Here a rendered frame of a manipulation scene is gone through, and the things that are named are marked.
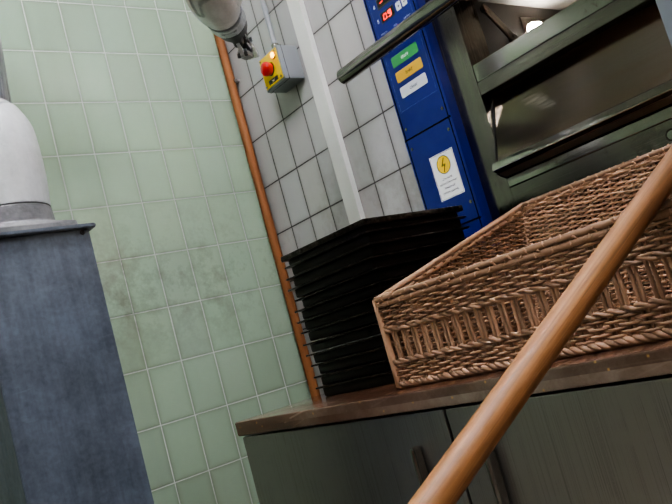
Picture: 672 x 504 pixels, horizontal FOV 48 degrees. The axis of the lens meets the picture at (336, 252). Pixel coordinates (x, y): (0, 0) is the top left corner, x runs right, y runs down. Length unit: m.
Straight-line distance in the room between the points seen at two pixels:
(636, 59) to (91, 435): 1.15
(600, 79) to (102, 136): 1.32
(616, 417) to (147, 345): 1.40
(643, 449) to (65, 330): 0.91
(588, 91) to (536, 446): 0.76
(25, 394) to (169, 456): 0.81
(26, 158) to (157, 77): 0.97
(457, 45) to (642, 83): 0.46
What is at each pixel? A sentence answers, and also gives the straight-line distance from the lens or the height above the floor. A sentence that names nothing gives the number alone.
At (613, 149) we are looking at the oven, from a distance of 1.52.
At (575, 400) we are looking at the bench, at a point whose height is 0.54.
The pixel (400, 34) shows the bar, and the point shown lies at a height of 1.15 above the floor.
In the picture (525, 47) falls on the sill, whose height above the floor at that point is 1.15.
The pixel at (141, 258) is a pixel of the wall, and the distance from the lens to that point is 2.11.
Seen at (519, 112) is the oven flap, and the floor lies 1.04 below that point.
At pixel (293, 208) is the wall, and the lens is 2.23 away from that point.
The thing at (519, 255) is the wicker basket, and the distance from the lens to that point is 1.03.
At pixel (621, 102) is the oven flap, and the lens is 1.48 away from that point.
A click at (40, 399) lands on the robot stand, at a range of 1.32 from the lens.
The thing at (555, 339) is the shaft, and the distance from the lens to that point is 0.72.
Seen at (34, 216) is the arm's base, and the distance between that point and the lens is 1.41.
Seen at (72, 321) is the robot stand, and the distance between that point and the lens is 1.35.
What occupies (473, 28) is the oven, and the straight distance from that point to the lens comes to 1.78.
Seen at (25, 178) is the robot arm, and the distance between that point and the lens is 1.43.
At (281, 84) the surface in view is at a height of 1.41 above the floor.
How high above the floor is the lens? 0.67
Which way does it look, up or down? 7 degrees up
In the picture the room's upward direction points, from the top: 16 degrees counter-clockwise
